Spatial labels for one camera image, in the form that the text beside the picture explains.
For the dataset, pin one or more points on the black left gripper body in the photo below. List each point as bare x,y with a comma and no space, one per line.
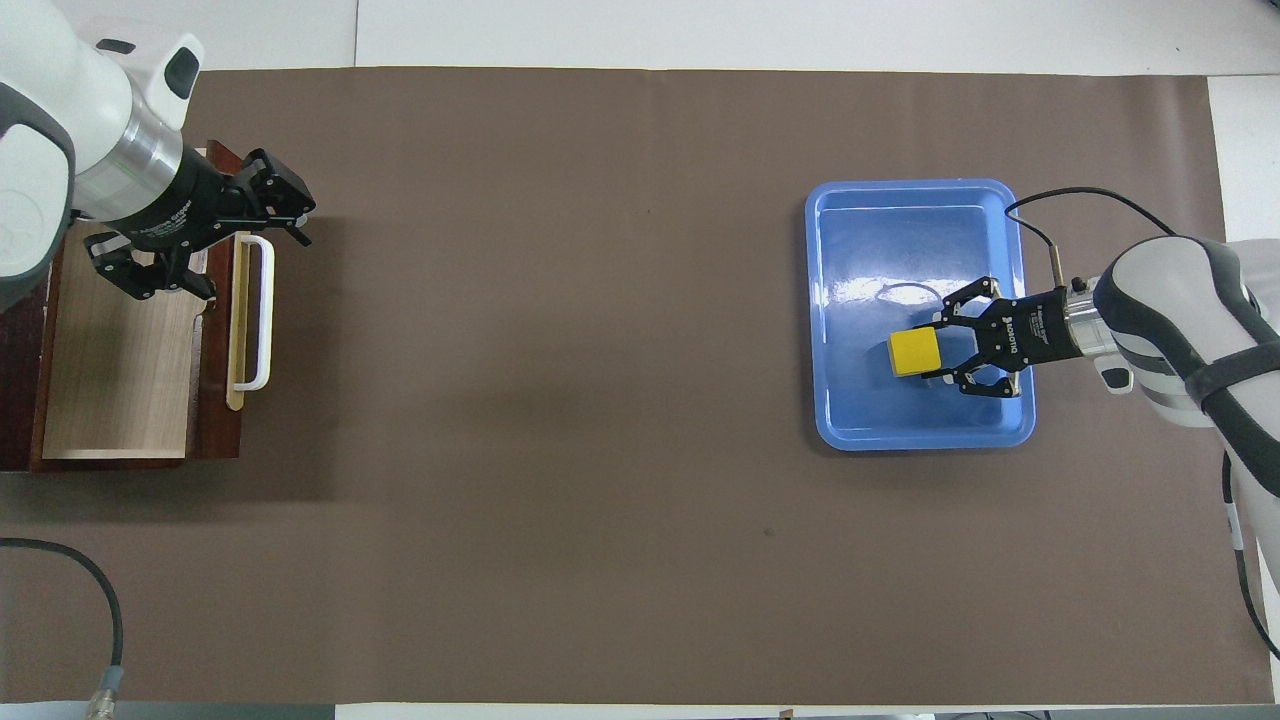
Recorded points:
180,205

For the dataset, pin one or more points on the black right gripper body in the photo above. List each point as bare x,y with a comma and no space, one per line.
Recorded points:
1035,330

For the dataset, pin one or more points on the yellow cube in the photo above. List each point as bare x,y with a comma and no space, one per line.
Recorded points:
915,352

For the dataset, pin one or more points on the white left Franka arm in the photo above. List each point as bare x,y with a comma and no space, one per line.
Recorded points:
60,100

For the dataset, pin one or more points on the dark wooden drawer cabinet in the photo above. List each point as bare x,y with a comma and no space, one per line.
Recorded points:
15,400

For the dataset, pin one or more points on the blue plastic tray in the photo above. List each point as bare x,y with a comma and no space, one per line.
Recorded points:
900,250

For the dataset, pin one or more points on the brown table mat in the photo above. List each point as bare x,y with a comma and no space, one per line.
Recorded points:
550,400

